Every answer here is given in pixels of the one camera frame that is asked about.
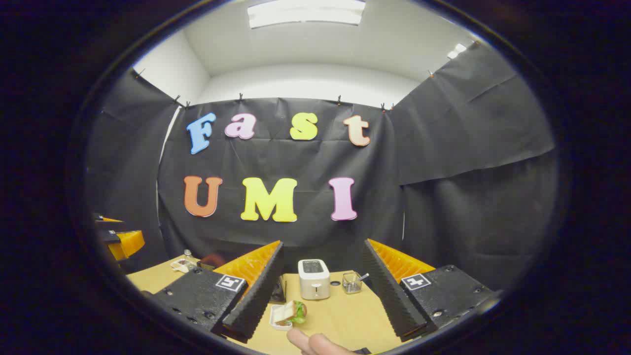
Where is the small white plate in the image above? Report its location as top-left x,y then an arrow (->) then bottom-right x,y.
269,304 -> 296,331

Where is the black backdrop cloth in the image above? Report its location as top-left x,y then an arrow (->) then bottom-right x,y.
84,42 -> 560,291

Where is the sandwich with lettuce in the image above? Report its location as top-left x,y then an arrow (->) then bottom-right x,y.
274,300 -> 308,325

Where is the wire mesh basket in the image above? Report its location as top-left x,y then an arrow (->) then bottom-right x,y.
342,271 -> 363,295

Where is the large ceiling light panel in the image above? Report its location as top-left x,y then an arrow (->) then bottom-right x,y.
247,0 -> 366,29

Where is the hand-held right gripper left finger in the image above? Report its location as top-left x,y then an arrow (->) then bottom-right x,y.
145,240 -> 285,344

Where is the white toaster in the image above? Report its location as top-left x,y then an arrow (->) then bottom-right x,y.
298,259 -> 331,300

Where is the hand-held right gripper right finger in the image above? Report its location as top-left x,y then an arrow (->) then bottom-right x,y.
362,239 -> 497,342

